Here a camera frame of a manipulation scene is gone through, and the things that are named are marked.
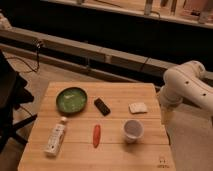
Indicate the black office chair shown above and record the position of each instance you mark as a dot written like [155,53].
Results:
[12,95]

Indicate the white squeeze tube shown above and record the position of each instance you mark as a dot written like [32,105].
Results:
[56,138]

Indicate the black rectangular remote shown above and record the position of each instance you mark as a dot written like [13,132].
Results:
[102,107]

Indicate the white paper cup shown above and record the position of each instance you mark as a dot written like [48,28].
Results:
[133,130]

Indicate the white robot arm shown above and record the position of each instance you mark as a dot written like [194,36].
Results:
[184,81]

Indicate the green ceramic bowl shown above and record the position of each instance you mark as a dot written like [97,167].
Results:
[71,100]

